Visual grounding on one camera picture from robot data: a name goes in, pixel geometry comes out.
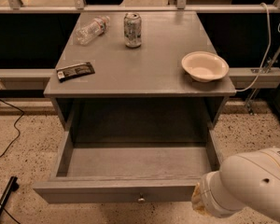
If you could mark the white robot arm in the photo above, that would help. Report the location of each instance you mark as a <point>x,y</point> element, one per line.
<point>246,179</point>

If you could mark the white round bowl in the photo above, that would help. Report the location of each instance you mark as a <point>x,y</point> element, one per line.
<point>204,66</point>

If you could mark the padded gripper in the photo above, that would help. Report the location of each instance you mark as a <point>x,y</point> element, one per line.
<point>205,192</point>

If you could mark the grey top drawer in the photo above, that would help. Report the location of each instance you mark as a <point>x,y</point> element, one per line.
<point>115,149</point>

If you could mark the metal bracket stand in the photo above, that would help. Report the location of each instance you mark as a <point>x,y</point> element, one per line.
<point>263,71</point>

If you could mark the black bar on floor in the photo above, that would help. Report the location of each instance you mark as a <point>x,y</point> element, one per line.
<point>12,186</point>

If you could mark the green white soda can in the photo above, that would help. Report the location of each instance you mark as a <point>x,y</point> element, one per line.
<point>132,30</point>

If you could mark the black snack bar wrapper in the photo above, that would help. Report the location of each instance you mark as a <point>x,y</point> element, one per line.
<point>75,70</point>

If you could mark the grey wooden cabinet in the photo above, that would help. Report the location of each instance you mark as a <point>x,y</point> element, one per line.
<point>153,69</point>

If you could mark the round metal drawer knob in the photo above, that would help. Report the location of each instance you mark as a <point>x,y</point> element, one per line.
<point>141,198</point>

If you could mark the clear plastic water bottle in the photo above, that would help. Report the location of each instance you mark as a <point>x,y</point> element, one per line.
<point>86,33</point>

